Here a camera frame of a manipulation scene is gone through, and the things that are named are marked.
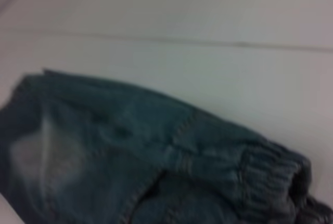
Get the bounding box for blue denim shorts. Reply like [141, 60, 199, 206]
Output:
[0, 68, 333, 224]

